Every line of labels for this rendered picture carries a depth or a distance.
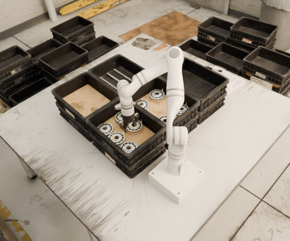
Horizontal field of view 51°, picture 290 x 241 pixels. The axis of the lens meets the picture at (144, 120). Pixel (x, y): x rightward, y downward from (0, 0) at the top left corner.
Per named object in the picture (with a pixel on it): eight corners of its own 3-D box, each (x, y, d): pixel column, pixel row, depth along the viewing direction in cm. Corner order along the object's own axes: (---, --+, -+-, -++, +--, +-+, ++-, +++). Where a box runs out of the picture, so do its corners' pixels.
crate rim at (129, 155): (167, 129, 176) (167, 126, 174) (128, 159, 163) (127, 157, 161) (123, 98, 198) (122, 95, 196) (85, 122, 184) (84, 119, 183)
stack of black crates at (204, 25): (237, 52, 359) (242, 26, 335) (223, 64, 345) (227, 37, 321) (209, 41, 380) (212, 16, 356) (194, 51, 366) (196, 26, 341)
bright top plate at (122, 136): (128, 138, 180) (128, 137, 180) (115, 147, 175) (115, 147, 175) (117, 129, 185) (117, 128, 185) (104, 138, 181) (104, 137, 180)
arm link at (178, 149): (187, 122, 153) (185, 144, 165) (168, 122, 153) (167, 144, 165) (188, 136, 146) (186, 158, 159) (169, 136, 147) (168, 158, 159)
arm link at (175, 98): (165, 94, 162) (183, 94, 162) (165, 145, 157) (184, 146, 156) (166, 89, 153) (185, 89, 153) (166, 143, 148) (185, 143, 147)
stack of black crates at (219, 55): (250, 82, 319) (257, 55, 295) (234, 97, 305) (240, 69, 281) (218, 68, 340) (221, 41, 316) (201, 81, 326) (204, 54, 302)
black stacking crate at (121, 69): (155, 88, 218) (155, 75, 210) (124, 108, 205) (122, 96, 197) (120, 66, 239) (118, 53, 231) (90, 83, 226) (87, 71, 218)
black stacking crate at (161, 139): (166, 140, 183) (166, 127, 175) (129, 169, 170) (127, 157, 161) (124, 109, 204) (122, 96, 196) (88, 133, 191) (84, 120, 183)
